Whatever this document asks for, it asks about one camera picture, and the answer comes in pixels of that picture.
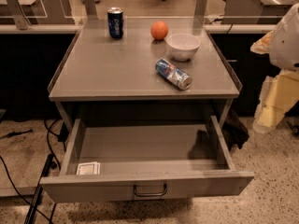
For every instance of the open grey top drawer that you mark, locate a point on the open grey top drawer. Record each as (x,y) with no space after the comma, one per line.
(192,160)

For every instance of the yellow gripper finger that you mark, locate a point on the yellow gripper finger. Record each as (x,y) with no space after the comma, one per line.
(278,96)
(262,45)

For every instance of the grey background desk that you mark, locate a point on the grey background desk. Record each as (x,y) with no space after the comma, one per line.
(47,11)
(256,11)

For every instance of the white card in drawer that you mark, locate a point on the white card in drawer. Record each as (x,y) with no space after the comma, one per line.
(89,168)

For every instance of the blue pepsi can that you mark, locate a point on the blue pepsi can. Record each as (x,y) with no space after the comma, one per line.
(115,22)

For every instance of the grey background desk left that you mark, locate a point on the grey background desk left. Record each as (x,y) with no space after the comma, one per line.
(47,11)

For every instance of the white bowl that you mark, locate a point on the white bowl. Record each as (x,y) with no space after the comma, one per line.
(183,47)

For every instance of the red bull can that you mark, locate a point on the red bull can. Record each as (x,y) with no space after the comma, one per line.
(173,74)

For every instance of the grey metal cabinet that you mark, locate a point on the grey metal cabinet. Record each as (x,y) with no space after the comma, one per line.
(110,82)

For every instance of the orange fruit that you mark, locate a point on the orange fruit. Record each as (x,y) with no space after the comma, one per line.
(159,30)

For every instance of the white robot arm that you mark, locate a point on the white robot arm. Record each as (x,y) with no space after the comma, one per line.
(284,46)

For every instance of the grey background desk right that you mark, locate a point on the grey background desk right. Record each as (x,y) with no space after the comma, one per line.
(256,11)

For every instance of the black drawer handle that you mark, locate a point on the black drawer handle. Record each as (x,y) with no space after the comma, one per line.
(150,191)

